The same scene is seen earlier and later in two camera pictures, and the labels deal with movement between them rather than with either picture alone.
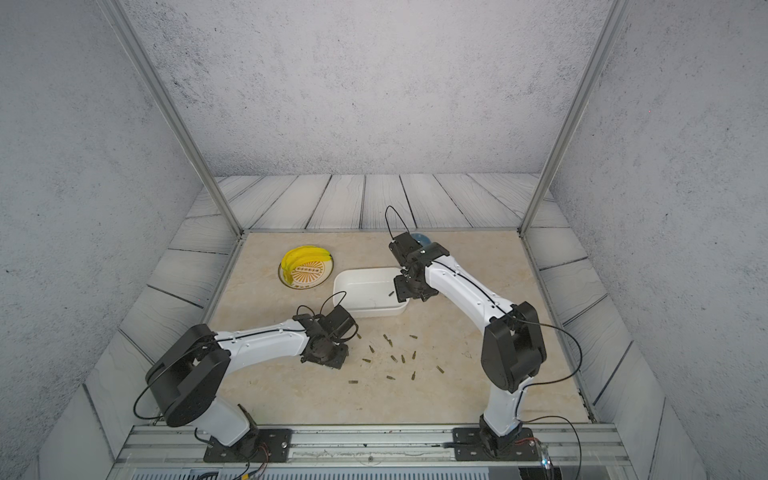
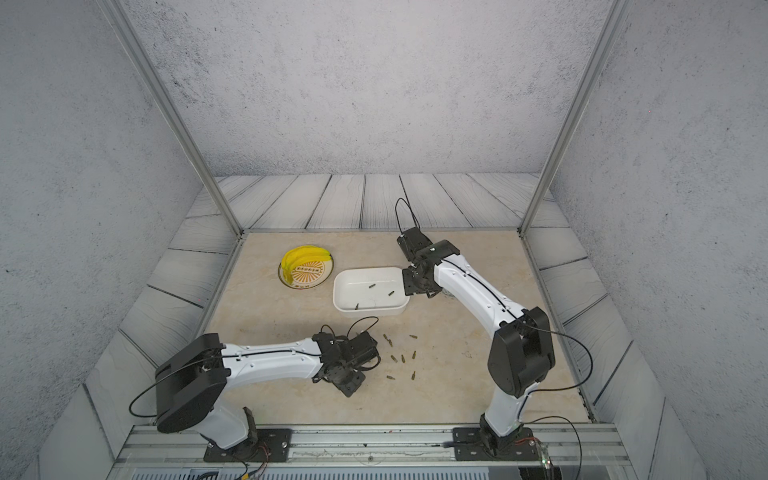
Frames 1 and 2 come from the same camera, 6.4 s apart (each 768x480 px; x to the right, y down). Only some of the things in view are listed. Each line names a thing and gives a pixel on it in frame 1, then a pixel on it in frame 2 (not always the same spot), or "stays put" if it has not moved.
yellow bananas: (302, 254) stays put
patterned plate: (309, 275) stays put
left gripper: (338, 365) -> (350, 390)
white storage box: (367, 292) stays put
